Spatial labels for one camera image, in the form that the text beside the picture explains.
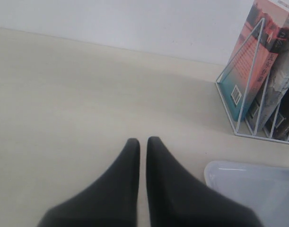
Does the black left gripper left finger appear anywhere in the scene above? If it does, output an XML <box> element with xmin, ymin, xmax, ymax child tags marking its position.
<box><xmin>38</xmin><ymin>138</ymin><xmax>140</xmax><ymax>227</ymax></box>

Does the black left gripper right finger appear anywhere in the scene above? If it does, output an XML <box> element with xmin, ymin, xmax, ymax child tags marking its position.
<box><xmin>146</xmin><ymin>137</ymin><xmax>262</xmax><ymax>227</ymax></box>

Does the black spine thin book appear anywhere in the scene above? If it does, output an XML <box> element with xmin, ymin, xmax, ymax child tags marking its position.
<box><xmin>272</xmin><ymin>89</ymin><xmax>289</xmax><ymax>140</ymax></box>

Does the white grey cat book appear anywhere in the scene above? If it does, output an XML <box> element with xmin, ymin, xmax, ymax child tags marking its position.
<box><xmin>246</xmin><ymin>37</ymin><xmax>289</xmax><ymax>131</ymax></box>

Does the pink red spine book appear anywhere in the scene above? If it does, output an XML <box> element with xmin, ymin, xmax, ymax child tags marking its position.
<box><xmin>219</xmin><ymin>0</ymin><xmax>289</xmax><ymax>121</ymax></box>

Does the white plastic tray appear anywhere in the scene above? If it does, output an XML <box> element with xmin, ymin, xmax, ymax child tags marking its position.
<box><xmin>204</xmin><ymin>161</ymin><xmax>289</xmax><ymax>227</ymax></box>

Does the white wire book rack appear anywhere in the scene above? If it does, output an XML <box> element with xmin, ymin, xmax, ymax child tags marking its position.
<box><xmin>216</xmin><ymin>17</ymin><xmax>289</xmax><ymax>144</ymax></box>

